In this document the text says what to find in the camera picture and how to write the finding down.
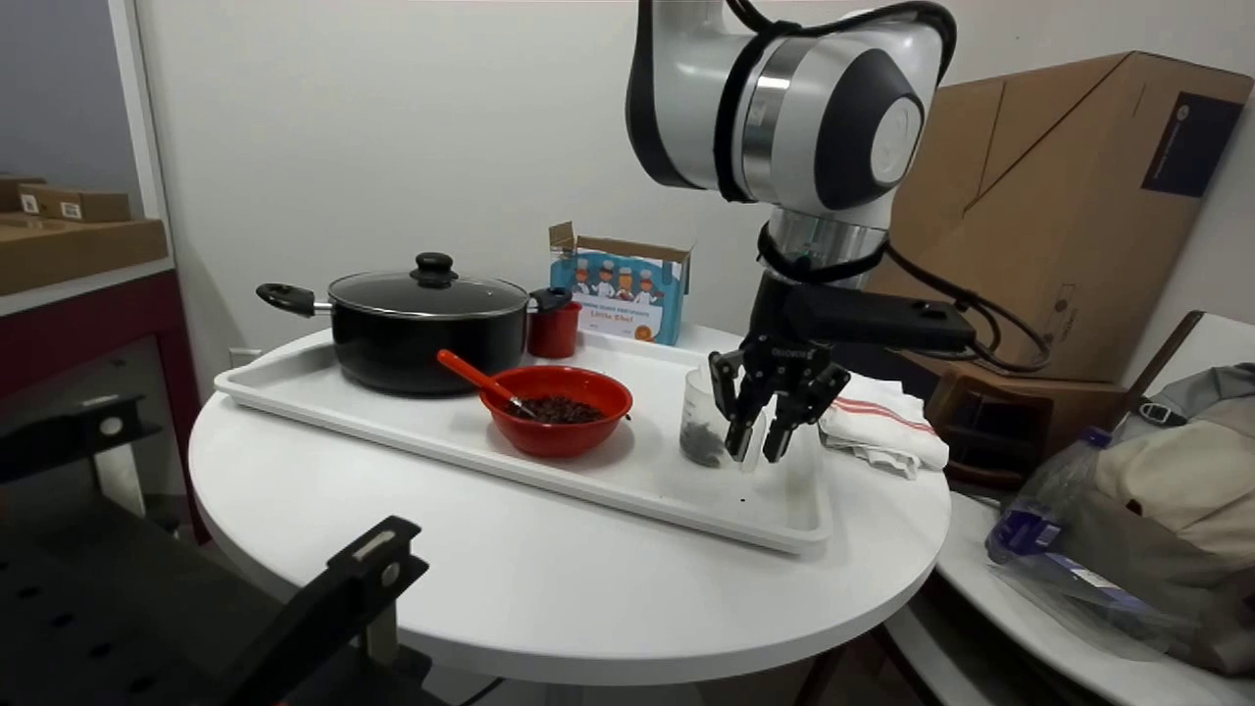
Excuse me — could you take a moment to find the black camera cable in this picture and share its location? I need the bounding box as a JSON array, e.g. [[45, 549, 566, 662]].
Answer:
[[883, 240, 1054, 368]]

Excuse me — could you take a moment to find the white round table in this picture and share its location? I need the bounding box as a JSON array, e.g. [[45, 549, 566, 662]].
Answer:
[[189, 388, 948, 686]]

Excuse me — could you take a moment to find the white side table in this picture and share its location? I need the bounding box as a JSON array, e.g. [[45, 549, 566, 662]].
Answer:
[[932, 311, 1255, 706]]

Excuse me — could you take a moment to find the red plastic spoon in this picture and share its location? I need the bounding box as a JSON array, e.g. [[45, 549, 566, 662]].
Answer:
[[437, 349, 539, 420]]

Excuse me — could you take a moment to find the red cup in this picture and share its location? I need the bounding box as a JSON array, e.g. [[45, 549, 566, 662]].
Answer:
[[528, 302, 582, 355]]

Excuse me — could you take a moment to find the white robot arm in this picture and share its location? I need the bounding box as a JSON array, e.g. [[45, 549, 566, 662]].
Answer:
[[625, 0, 974, 453]]

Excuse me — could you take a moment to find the large brown cardboard box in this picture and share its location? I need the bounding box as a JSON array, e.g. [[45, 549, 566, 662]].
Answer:
[[892, 52, 1253, 380]]

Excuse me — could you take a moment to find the clear jar with beans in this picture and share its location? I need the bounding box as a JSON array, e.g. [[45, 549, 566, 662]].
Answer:
[[677, 380, 735, 465]]

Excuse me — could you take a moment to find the black glass pot lid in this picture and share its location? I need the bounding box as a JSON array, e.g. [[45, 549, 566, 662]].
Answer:
[[331, 249, 528, 317]]

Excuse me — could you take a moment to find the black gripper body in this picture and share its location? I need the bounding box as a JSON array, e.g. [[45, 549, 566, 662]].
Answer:
[[710, 273, 851, 422]]

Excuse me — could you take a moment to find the white red striped cloth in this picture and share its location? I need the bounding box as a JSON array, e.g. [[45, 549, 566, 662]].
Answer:
[[820, 377, 948, 479]]

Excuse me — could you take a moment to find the black cooking pot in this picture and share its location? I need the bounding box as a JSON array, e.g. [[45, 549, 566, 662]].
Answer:
[[258, 281, 569, 401]]

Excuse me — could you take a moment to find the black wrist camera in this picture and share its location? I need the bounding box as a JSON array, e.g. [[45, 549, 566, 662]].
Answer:
[[786, 287, 975, 354]]

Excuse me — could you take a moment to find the dark low cabinet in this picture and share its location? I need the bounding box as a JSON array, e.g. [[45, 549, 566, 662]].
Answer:
[[925, 359, 1131, 490]]

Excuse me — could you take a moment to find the red plastic bowl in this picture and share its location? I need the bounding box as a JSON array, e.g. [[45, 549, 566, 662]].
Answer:
[[488, 364, 632, 458]]

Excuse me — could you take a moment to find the grey bag with cap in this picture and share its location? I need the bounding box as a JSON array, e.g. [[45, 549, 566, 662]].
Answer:
[[983, 359, 1255, 679]]

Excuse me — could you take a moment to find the white plastic tray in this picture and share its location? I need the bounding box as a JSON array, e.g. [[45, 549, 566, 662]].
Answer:
[[217, 333, 833, 556]]

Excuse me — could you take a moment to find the blue printed cardboard box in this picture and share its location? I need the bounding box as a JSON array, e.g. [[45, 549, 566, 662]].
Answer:
[[548, 223, 691, 345]]

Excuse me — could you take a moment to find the wooden shelf with boxes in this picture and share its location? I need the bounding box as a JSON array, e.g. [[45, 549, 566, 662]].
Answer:
[[0, 177, 170, 294]]

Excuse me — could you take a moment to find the black metal clamp mount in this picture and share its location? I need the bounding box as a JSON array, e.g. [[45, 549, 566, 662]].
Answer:
[[217, 515, 445, 706]]

